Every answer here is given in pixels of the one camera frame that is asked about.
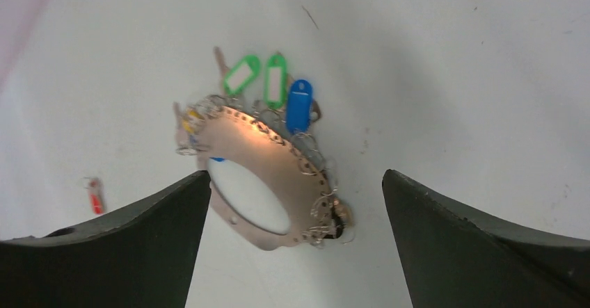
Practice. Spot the red tagged key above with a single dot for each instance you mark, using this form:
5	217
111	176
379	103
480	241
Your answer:
95	190

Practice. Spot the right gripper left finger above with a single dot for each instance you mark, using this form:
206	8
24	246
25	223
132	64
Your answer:
141	255

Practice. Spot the green key tag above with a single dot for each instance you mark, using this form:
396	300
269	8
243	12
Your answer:
275	78
242	75

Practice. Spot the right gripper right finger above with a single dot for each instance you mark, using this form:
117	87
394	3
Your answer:
454	255

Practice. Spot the large metal keyring plate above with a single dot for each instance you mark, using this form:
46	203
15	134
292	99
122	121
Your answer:
291	165

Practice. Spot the yellow key tag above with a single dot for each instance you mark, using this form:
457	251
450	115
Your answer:
192	121

